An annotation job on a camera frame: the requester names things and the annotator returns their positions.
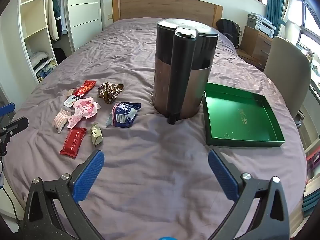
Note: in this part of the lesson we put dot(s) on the wooden nightstand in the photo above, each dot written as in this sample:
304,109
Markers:
255,47

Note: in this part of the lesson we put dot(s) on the red rectangular snack packet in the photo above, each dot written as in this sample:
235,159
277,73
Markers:
73,141

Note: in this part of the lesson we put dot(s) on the beige sesame candy packet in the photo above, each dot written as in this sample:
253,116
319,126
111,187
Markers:
96,134

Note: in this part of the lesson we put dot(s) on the cream hanging garment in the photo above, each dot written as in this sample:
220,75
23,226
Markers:
51,20

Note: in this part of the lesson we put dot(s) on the red white spicy snack pouch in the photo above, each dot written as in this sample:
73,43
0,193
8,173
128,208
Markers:
79,93

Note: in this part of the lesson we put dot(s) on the brown patterned snack bag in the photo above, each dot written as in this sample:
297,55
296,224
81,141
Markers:
109,91

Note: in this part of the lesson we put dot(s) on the pink striped snack packet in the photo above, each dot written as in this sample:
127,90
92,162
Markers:
61,119

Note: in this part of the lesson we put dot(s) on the grey printer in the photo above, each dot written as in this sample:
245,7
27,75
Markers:
260,23

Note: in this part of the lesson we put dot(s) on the wooden headboard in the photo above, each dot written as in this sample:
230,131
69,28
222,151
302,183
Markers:
195,10

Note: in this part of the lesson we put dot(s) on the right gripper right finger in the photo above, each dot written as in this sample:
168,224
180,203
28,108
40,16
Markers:
271,217

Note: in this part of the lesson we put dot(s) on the pink cartoon character packet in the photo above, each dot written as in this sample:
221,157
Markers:
84,108

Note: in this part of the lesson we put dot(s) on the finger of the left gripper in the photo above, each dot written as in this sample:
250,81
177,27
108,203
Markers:
14,127
6,109

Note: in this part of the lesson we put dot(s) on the purple bed sheet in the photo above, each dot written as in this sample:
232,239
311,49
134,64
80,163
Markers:
156,180

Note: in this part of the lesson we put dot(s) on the black backpack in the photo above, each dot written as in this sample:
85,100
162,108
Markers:
230,29

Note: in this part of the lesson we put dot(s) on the teal curtain right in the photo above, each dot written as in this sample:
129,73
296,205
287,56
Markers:
274,10

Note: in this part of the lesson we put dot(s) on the green metal tray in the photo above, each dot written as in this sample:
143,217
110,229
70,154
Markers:
238,118

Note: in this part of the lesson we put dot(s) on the beige office chair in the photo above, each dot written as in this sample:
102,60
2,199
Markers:
289,69

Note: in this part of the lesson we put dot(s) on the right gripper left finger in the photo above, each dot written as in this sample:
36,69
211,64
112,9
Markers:
52,210

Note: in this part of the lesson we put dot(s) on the blue silver snack bag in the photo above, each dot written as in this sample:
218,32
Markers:
123,114

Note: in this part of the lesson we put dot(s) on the white open wardrobe shelf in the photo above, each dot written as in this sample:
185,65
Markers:
35,36

